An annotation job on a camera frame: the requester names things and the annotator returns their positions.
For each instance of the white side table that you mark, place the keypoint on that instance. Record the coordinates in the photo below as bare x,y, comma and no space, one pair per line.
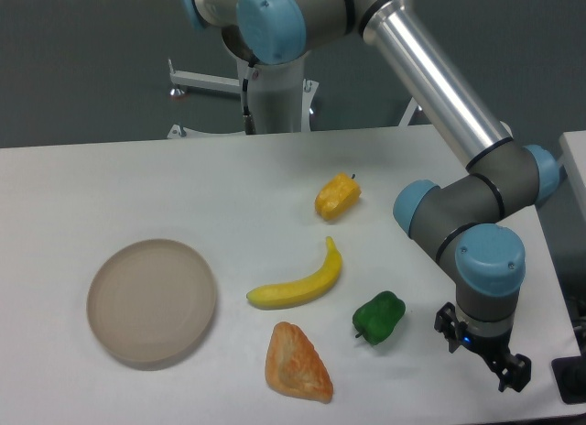
573,145

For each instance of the orange yellow bell pepper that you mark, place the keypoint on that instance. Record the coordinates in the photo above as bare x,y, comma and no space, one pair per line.
337,196

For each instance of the orange bread slice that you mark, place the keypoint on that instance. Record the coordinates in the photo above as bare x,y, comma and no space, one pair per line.
293,367

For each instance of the beige round plate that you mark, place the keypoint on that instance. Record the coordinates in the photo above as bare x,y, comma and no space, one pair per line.
150,304

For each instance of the green bell pepper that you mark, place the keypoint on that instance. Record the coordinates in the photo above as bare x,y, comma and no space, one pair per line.
376,320

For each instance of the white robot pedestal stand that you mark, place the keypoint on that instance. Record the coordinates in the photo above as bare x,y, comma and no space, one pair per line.
273,98

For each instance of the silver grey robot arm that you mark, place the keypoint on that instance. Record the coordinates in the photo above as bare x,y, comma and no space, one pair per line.
457,226

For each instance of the yellow banana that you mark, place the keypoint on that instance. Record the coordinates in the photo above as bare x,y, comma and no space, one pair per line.
301,291

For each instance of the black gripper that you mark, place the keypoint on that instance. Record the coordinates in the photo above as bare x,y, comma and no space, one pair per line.
490,340

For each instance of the black device at right edge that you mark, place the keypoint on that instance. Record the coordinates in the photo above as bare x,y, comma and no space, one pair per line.
569,373

